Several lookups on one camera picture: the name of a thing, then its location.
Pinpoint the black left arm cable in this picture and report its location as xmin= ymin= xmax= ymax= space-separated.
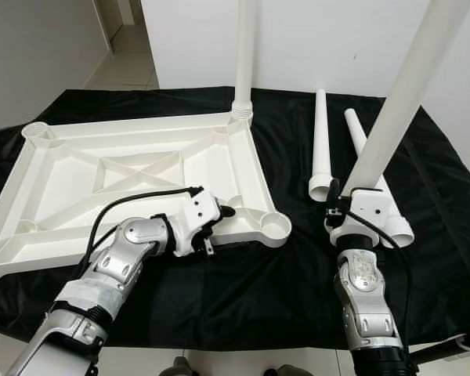
xmin=86 ymin=186 xmax=204 ymax=267

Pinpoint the grey robot foot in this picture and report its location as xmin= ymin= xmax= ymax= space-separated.
xmin=158 ymin=356 xmax=190 ymax=376
xmin=262 ymin=364 xmax=314 ymax=376

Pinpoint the grey right robot foot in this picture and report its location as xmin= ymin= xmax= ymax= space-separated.
xmin=262 ymin=364 xmax=314 ymax=376

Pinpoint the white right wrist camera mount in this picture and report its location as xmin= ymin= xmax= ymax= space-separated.
xmin=329 ymin=186 xmax=400 ymax=250

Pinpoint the grey left robot foot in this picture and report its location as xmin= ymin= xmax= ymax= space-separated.
xmin=158 ymin=356 xmax=190 ymax=376

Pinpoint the white plastic table top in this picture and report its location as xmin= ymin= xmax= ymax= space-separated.
xmin=0 ymin=110 xmax=292 ymax=287

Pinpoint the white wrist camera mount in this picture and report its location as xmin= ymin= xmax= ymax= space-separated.
xmin=329 ymin=186 xmax=400 ymax=250
xmin=168 ymin=188 xmax=220 ymax=255

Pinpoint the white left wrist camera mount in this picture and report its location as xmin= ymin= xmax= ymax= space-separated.
xmin=168 ymin=188 xmax=220 ymax=255

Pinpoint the black cloth table cover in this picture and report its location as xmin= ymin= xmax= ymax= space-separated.
xmin=0 ymin=85 xmax=470 ymax=349

